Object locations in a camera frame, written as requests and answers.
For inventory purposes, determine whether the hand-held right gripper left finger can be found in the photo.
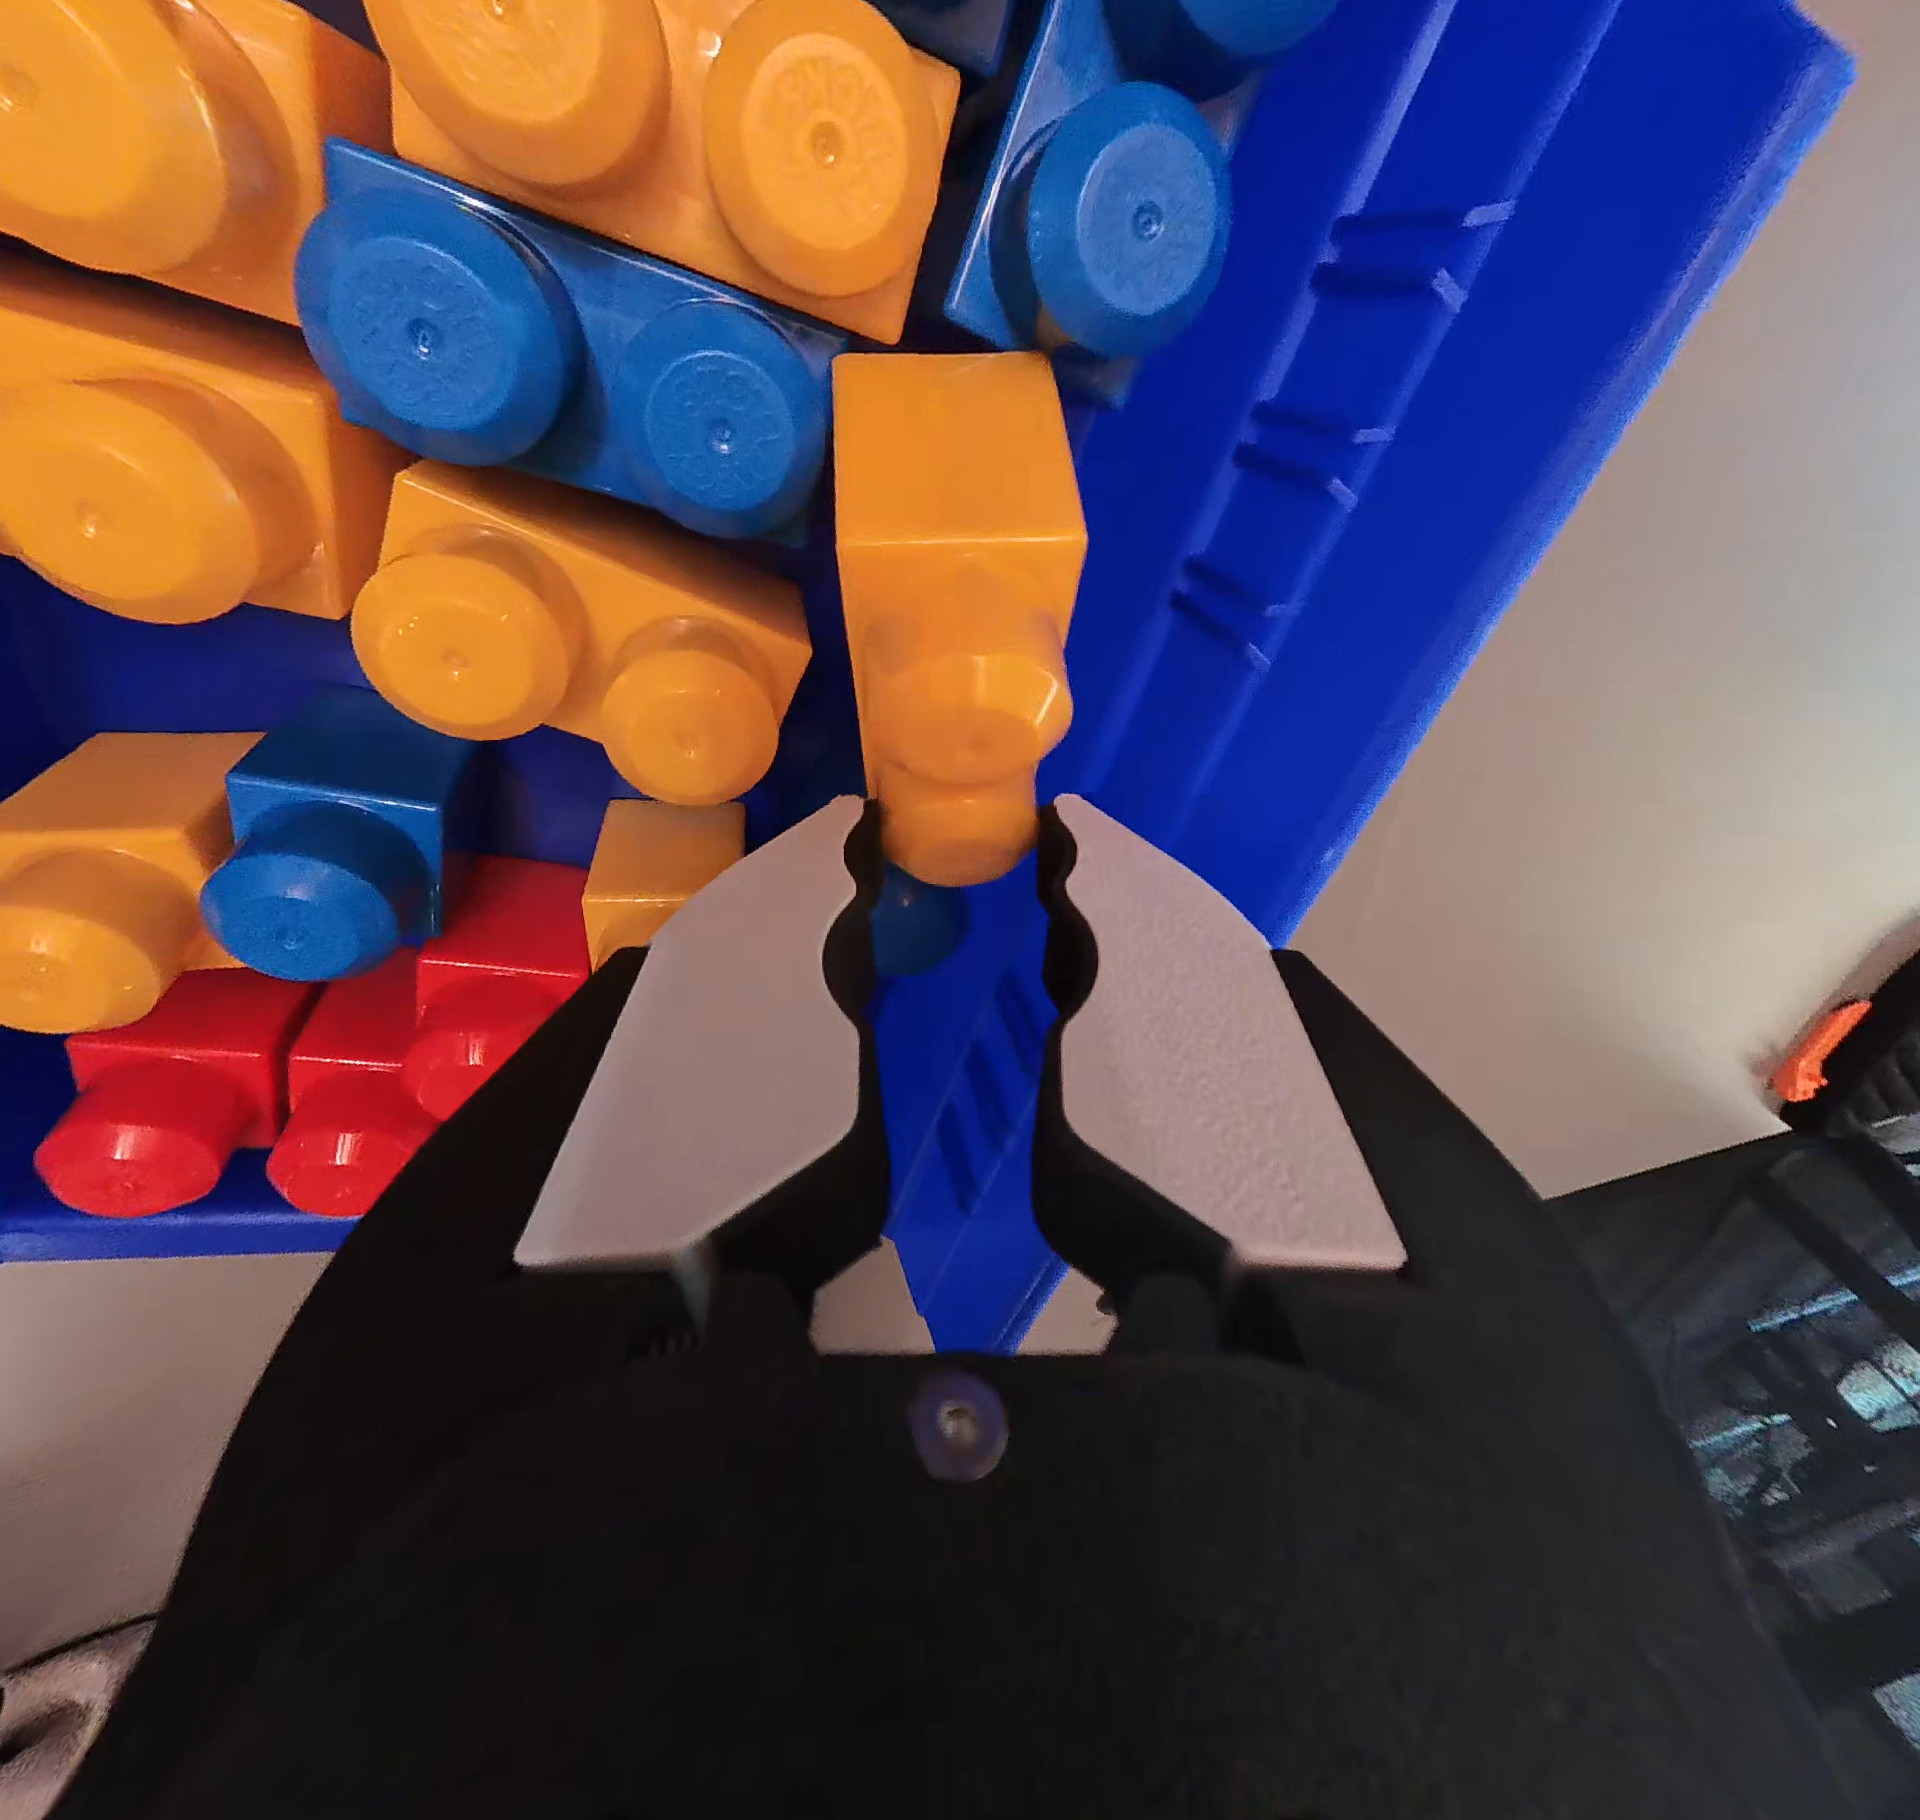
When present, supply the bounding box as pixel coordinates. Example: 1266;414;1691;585
513;797;891;1334

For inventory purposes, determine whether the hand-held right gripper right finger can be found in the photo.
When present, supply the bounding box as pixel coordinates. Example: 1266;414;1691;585
1036;794;1412;1334

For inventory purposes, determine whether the orange mega block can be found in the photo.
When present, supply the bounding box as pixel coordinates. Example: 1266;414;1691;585
831;349;1090;889

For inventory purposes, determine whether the blue plastic bin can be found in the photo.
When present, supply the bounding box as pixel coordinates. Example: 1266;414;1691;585
0;0;1861;1360

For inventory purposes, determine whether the cluster of mega blocks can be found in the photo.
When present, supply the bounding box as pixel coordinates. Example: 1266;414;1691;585
0;0;1376;1223

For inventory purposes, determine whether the small orange tool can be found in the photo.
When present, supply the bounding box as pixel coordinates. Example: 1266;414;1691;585
1770;998;1876;1105

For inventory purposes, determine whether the grey sweatshirt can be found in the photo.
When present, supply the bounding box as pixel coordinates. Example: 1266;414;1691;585
0;1623;155;1820

